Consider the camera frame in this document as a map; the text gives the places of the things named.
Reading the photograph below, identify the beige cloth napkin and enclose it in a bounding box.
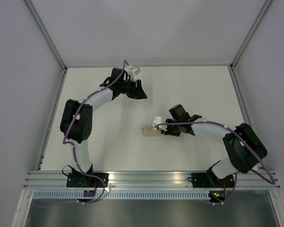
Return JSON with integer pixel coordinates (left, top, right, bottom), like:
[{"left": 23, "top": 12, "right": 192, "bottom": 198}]
[{"left": 142, "top": 127, "right": 164, "bottom": 137}]

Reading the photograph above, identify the white slotted cable duct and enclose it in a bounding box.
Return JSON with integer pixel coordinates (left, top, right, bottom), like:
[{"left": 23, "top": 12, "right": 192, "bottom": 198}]
[{"left": 33, "top": 190, "right": 210, "bottom": 200}]

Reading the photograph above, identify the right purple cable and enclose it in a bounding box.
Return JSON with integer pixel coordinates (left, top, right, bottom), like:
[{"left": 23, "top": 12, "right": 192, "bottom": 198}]
[{"left": 157, "top": 121, "right": 276, "bottom": 206}]

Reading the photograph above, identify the aluminium frame post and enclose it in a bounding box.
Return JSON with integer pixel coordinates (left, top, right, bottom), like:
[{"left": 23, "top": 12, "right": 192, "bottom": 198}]
[
  {"left": 23, "top": 0, "right": 68, "bottom": 71},
  {"left": 229, "top": 0, "right": 274, "bottom": 171}
]

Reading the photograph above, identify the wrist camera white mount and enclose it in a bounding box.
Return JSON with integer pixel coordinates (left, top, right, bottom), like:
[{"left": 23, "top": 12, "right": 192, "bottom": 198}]
[
  {"left": 152, "top": 116, "right": 167, "bottom": 131},
  {"left": 127, "top": 65, "right": 141, "bottom": 82}
]

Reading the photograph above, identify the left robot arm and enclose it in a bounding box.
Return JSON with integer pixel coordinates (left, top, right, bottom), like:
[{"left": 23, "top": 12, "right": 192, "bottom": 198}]
[{"left": 60, "top": 64, "right": 147, "bottom": 188}]

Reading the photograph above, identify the left aluminium frame post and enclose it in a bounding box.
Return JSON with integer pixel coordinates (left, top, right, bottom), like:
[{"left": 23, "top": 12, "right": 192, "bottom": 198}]
[{"left": 23, "top": 0, "right": 68, "bottom": 71}]

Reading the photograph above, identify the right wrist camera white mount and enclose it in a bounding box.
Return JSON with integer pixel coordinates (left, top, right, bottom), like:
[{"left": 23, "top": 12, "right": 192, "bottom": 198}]
[{"left": 152, "top": 116, "right": 167, "bottom": 131}]

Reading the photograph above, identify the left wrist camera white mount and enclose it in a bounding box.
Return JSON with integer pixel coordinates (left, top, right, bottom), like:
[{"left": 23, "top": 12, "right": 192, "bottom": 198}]
[{"left": 127, "top": 65, "right": 141, "bottom": 82}]

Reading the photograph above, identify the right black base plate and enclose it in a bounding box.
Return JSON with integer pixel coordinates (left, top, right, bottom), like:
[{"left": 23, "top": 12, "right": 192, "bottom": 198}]
[{"left": 187, "top": 172, "right": 235, "bottom": 189}]

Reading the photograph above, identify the aluminium front rail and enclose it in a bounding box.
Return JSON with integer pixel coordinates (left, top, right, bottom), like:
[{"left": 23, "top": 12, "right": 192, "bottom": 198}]
[{"left": 23, "top": 171, "right": 280, "bottom": 191}]

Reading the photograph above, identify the right aluminium frame post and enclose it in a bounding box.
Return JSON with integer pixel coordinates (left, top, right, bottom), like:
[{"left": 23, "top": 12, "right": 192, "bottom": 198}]
[{"left": 229, "top": 0, "right": 274, "bottom": 171}]

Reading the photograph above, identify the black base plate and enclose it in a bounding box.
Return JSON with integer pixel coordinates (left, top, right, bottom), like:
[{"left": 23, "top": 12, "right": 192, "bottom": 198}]
[
  {"left": 187, "top": 172, "right": 235, "bottom": 189},
  {"left": 66, "top": 172, "right": 109, "bottom": 188}
]

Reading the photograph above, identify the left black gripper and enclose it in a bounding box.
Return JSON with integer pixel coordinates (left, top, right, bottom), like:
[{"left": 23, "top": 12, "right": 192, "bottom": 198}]
[{"left": 119, "top": 79, "right": 148, "bottom": 100}]

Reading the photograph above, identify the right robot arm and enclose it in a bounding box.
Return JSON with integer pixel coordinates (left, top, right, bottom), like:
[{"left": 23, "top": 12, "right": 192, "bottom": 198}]
[{"left": 152, "top": 105, "right": 267, "bottom": 188}]

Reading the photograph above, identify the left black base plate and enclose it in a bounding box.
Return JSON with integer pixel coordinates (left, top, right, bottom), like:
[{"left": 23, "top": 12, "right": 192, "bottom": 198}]
[{"left": 66, "top": 172, "right": 109, "bottom": 188}]

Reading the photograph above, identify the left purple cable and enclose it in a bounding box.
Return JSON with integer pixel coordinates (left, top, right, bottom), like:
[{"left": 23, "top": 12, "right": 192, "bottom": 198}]
[{"left": 33, "top": 59, "right": 133, "bottom": 209}]

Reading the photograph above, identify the purple cable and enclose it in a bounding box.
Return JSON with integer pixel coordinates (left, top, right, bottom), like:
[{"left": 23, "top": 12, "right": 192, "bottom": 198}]
[
  {"left": 157, "top": 121, "right": 276, "bottom": 206},
  {"left": 33, "top": 59, "right": 133, "bottom": 209}
]

